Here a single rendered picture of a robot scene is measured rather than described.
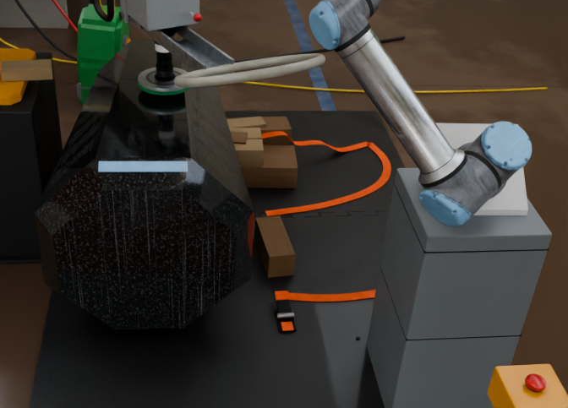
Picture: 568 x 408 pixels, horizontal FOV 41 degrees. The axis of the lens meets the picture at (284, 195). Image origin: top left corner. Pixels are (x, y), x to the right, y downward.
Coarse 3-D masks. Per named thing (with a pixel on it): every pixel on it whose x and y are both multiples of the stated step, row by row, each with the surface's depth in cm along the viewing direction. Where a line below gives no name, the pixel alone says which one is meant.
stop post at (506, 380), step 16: (496, 368) 150; (512, 368) 150; (528, 368) 151; (544, 368) 151; (496, 384) 150; (512, 384) 147; (560, 384) 148; (496, 400) 150; (512, 400) 144; (528, 400) 144; (544, 400) 144; (560, 400) 144
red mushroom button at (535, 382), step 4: (528, 376) 147; (532, 376) 146; (536, 376) 146; (540, 376) 147; (528, 380) 146; (532, 380) 145; (536, 380) 145; (540, 380) 146; (544, 380) 146; (528, 384) 145; (532, 384) 145; (536, 384) 145; (540, 384) 145; (544, 384) 145; (532, 388) 145; (536, 388) 144; (540, 388) 144; (544, 388) 145
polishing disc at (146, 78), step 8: (144, 72) 307; (152, 72) 307; (176, 72) 309; (184, 72) 309; (144, 80) 300; (152, 80) 301; (152, 88) 296; (160, 88) 295; (168, 88) 296; (176, 88) 297
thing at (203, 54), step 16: (128, 16) 303; (160, 32) 281; (176, 32) 296; (192, 32) 283; (176, 48) 272; (192, 48) 281; (208, 48) 275; (192, 64) 264; (208, 64) 268; (224, 64) 267
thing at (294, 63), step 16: (240, 64) 263; (256, 64) 263; (272, 64) 262; (288, 64) 222; (304, 64) 225; (320, 64) 233; (176, 80) 234; (192, 80) 225; (208, 80) 222; (224, 80) 220; (240, 80) 219
